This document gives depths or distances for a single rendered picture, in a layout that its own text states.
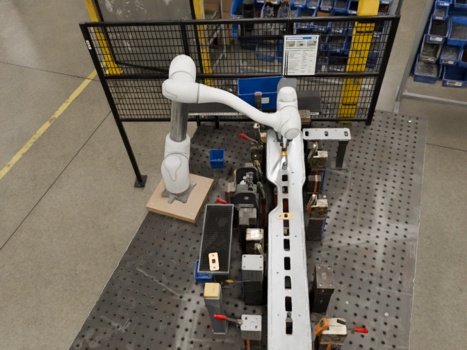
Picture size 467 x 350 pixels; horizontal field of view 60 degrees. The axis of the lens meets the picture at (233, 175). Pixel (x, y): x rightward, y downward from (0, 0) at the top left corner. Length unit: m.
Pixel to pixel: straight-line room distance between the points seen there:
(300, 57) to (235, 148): 0.76
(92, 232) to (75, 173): 0.71
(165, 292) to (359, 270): 1.08
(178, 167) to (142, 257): 0.57
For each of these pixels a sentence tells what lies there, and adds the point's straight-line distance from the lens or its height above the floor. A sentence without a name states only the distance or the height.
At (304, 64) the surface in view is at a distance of 2.72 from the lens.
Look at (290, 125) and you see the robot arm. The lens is 2.01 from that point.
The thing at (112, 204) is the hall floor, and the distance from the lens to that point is 3.67.
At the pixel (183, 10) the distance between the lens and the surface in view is 4.10.
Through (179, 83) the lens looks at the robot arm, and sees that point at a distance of 2.08.
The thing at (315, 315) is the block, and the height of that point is 0.70.
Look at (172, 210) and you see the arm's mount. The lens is 2.56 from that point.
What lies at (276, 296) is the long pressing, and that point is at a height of 1.00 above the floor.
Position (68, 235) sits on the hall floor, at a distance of 3.63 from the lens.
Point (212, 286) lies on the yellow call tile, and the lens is 1.81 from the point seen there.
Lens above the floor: 2.79
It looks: 50 degrees down
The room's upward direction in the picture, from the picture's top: 5 degrees counter-clockwise
